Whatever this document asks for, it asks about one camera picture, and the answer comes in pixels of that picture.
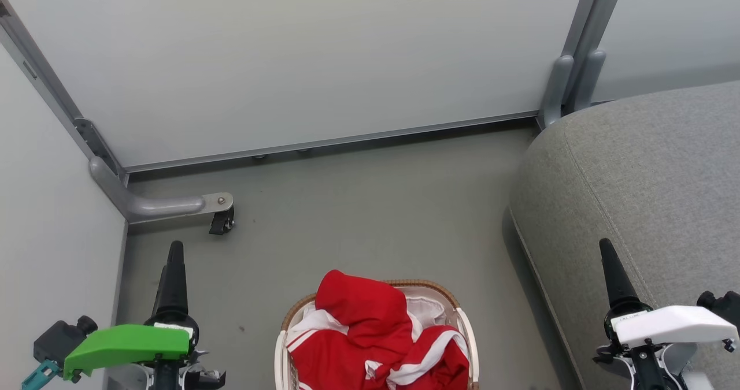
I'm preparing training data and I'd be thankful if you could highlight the woven wicker laundry basket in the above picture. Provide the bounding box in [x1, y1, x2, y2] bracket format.
[274, 279, 481, 390]

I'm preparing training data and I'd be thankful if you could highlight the grey partition corner post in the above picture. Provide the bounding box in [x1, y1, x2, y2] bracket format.
[0, 0, 129, 184]

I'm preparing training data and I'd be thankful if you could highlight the black caster wheel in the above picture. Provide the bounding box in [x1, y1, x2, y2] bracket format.
[209, 207, 236, 236]

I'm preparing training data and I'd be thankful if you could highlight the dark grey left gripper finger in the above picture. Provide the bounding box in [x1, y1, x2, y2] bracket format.
[145, 240, 201, 346]
[151, 265, 168, 317]

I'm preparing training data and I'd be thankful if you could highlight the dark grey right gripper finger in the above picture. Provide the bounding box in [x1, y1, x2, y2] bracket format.
[598, 238, 653, 336]

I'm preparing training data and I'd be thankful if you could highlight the grey fabric sofa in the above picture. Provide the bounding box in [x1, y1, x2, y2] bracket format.
[507, 80, 740, 390]

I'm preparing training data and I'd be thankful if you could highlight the teal left camera cable connector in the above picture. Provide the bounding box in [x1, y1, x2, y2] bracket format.
[21, 359, 60, 390]

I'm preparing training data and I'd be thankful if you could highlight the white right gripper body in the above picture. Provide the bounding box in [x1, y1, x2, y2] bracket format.
[612, 305, 740, 350]

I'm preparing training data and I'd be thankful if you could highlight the grey partition bottom rail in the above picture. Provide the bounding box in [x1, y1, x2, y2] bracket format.
[124, 110, 542, 174]

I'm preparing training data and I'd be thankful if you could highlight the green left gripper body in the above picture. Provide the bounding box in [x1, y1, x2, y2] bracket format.
[63, 324, 192, 380]

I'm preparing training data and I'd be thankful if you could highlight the grey partition foot bracket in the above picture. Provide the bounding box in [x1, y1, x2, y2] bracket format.
[538, 54, 575, 129]
[575, 49, 607, 112]

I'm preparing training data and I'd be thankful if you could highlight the grey partition foot bar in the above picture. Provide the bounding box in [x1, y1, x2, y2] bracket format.
[88, 156, 235, 225]

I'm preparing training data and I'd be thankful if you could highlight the red jersey with white band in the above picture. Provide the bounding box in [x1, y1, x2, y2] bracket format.
[286, 308, 471, 390]

